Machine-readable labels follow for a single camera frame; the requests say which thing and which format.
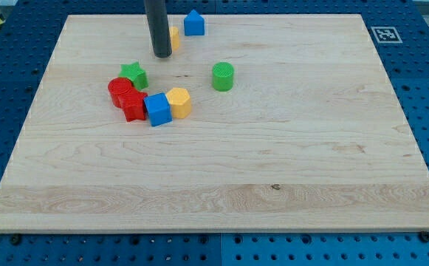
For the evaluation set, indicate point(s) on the blue triangle house block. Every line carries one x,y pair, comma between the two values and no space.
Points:
194,24

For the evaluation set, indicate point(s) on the yellow hexagon block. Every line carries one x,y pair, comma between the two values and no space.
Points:
180,102

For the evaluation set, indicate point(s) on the blue cube block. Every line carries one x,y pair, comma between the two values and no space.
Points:
158,109

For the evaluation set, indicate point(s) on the green cylinder block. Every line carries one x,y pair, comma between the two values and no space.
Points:
223,73

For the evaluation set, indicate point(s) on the light wooden board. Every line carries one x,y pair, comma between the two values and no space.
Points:
311,138

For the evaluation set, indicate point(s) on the red star block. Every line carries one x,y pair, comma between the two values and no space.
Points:
133,105

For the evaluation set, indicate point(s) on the green star block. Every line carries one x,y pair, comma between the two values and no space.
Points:
136,74

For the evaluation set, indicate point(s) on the red cylinder block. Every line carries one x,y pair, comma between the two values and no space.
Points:
118,87

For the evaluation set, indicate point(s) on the yellow block behind rod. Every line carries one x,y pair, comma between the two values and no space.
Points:
174,36

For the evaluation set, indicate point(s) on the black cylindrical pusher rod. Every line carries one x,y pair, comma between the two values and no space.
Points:
157,19

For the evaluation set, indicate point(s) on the white fiducial marker tag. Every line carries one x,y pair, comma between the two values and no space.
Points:
386,35

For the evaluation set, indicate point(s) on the black bolt left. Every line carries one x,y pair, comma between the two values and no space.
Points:
15,239

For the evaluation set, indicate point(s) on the black bolt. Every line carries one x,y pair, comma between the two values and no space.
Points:
424,236
15,239

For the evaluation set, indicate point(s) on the black bolt right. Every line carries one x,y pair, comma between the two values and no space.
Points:
424,236

